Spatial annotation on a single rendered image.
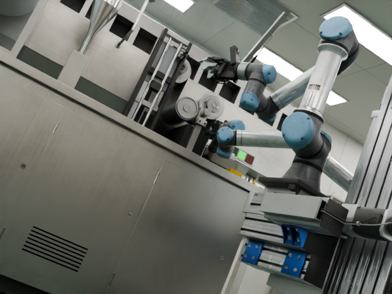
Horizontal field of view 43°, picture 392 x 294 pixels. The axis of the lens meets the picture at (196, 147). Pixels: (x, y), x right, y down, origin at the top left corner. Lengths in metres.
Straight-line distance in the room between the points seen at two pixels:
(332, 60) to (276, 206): 0.60
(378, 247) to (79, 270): 1.19
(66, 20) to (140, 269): 1.43
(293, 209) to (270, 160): 1.66
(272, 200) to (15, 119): 1.11
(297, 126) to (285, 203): 0.30
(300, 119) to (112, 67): 1.42
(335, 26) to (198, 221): 1.05
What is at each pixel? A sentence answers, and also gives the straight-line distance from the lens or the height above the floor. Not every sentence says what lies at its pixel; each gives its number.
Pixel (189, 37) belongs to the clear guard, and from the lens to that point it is 3.12.
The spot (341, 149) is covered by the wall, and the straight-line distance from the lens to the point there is 6.59.
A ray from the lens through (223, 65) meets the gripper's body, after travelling 2.11.
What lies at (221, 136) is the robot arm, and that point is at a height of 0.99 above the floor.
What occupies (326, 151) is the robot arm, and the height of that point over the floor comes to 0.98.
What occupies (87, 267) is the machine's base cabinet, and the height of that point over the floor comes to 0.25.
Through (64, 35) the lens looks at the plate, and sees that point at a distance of 2.90.
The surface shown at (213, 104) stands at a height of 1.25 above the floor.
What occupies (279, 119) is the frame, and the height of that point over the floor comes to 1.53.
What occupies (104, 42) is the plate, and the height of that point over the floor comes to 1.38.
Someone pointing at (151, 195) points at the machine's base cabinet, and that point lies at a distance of 2.27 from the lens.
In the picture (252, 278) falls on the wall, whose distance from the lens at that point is 5.91.
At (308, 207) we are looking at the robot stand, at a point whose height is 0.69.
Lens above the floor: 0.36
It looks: 14 degrees up
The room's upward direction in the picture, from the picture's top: 23 degrees clockwise
